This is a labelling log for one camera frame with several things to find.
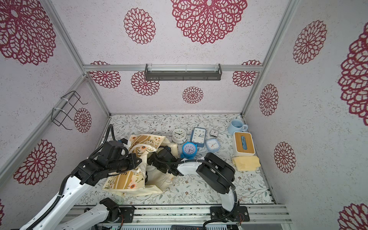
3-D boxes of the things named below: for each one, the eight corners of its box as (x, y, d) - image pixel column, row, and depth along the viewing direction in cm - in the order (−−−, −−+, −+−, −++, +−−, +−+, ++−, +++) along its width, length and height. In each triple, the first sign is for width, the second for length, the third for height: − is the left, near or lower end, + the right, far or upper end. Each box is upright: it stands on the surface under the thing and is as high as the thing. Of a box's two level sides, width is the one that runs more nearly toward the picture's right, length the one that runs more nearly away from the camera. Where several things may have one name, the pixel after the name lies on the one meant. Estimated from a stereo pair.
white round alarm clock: (172, 144, 104) (172, 140, 100) (173, 132, 111) (172, 128, 107) (186, 144, 104) (186, 140, 100) (186, 132, 111) (186, 128, 107)
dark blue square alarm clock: (191, 147, 103) (191, 144, 100) (190, 130, 113) (190, 127, 110) (207, 147, 103) (208, 144, 100) (205, 130, 113) (205, 127, 110)
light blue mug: (231, 136, 109) (234, 130, 102) (225, 128, 114) (227, 121, 108) (245, 132, 111) (248, 125, 105) (238, 124, 117) (241, 117, 111)
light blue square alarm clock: (206, 152, 100) (207, 149, 98) (205, 141, 106) (205, 138, 104) (220, 152, 100) (221, 149, 98) (218, 141, 106) (219, 138, 104)
